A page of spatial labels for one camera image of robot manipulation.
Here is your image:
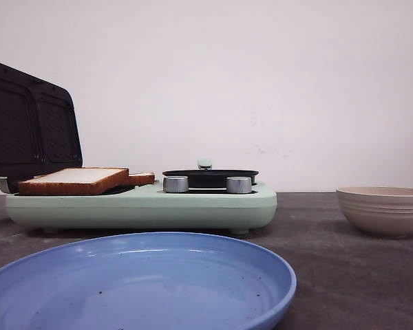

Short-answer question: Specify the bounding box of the white bread slice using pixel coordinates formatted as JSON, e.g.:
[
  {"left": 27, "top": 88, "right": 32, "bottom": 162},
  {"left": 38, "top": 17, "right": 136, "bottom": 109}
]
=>
[
  {"left": 18, "top": 168, "right": 129, "bottom": 196},
  {"left": 127, "top": 172, "right": 155, "bottom": 186}
]

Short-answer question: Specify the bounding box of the breakfast maker hinged lid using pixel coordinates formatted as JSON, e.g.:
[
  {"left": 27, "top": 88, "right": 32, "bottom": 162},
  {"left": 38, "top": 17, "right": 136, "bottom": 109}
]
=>
[{"left": 0, "top": 63, "right": 83, "bottom": 194}]

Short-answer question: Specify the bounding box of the beige ribbed bowl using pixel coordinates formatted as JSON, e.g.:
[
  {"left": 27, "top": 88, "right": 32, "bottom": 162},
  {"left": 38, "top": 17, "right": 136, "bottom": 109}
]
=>
[{"left": 336, "top": 186, "right": 413, "bottom": 237}]

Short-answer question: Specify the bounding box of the mint green breakfast maker base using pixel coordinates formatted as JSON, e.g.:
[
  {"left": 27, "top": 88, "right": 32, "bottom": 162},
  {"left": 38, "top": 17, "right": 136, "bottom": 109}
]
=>
[{"left": 6, "top": 182, "right": 277, "bottom": 234}]

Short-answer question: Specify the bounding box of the black round frying pan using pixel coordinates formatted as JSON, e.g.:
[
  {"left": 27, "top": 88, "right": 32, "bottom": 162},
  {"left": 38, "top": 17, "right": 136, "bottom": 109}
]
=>
[{"left": 162, "top": 159, "right": 259, "bottom": 188}]

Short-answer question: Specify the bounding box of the right silver control knob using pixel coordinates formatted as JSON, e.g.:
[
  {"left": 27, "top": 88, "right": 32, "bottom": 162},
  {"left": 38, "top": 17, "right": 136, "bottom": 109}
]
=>
[{"left": 226, "top": 177, "right": 252, "bottom": 195}]

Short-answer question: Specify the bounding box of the silver control knob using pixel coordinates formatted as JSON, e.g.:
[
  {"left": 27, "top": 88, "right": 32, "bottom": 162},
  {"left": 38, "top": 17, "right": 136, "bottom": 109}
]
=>
[
  {"left": 226, "top": 177, "right": 252, "bottom": 195},
  {"left": 163, "top": 175, "right": 189, "bottom": 193}
]

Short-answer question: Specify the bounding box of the left silver control knob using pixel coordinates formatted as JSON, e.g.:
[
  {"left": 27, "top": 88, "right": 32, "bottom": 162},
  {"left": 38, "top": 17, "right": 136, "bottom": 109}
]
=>
[{"left": 163, "top": 175, "right": 189, "bottom": 193}]

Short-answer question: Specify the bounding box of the blue round plate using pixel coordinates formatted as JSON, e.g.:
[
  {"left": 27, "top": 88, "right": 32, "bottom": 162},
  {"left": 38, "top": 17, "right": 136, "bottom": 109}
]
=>
[{"left": 0, "top": 232, "right": 297, "bottom": 329}]

